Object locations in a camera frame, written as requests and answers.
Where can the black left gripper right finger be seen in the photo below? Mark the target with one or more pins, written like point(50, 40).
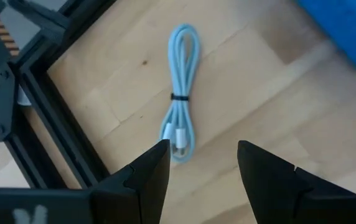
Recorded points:
point(268, 189)

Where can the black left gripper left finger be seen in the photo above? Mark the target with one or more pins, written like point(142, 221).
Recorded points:
point(147, 186)

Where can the blue plastic bin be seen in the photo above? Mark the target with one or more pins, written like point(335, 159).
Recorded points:
point(352, 28)

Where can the black metal table frame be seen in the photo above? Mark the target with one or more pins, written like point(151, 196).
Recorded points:
point(63, 130)

